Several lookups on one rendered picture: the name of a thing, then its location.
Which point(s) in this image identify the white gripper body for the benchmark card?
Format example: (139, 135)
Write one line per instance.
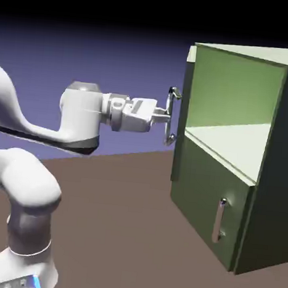
(136, 118)

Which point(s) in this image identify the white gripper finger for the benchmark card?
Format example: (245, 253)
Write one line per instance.
(160, 119)
(161, 110)

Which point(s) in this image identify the green cabinet door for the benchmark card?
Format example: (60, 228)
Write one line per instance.
(204, 189)
(183, 113)

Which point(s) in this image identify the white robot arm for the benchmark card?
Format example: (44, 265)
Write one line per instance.
(80, 113)

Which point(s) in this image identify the green cabinet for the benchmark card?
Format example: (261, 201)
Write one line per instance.
(280, 172)

